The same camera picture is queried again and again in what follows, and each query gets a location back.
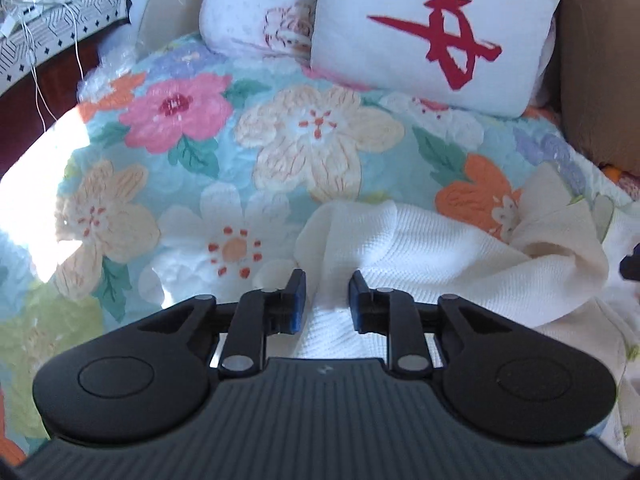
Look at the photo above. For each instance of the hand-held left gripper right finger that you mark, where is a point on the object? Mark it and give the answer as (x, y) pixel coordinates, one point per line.
(354, 302)

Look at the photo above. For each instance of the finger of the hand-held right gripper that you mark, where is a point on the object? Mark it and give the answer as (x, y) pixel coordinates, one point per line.
(631, 262)

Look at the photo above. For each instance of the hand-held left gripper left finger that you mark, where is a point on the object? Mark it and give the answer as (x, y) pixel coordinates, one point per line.
(299, 302)

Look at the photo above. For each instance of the cream waffle-knit garment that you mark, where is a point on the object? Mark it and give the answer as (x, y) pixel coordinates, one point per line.
(450, 260)

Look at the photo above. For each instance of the orange plush piece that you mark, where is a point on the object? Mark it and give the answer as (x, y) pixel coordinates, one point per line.
(612, 172)

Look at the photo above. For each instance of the floral quilt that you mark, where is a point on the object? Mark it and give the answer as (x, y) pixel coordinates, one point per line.
(200, 160)

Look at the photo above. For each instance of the brown pillow with cloud embroidery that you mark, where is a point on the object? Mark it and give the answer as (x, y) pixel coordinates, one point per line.
(600, 70)

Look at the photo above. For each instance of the white pillow with red character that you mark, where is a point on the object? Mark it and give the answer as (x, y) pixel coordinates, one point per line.
(430, 35)

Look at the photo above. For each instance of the pink patterned pillow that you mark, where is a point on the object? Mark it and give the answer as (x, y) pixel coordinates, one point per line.
(255, 10)

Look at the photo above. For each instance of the clear plastic wrap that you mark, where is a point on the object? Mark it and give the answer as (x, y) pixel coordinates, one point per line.
(107, 75)

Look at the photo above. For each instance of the beige headboard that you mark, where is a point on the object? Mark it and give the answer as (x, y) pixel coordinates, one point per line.
(160, 5)

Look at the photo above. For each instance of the side table with patterned cloth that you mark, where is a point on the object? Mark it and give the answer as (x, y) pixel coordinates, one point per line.
(50, 25)

